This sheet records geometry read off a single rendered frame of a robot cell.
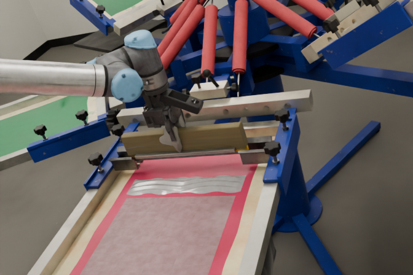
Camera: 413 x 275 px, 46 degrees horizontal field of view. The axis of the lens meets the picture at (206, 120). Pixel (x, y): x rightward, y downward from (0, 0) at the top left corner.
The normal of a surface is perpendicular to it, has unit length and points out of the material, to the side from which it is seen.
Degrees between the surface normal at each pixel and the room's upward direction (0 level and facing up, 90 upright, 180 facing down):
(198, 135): 89
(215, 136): 89
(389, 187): 0
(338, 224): 0
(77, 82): 85
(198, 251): 0
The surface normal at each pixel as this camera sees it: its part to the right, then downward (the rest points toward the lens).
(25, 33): 0.92, -0.08
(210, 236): -0.27, -0.84
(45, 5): -0.28, 0.55
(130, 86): 0.42, 0.34
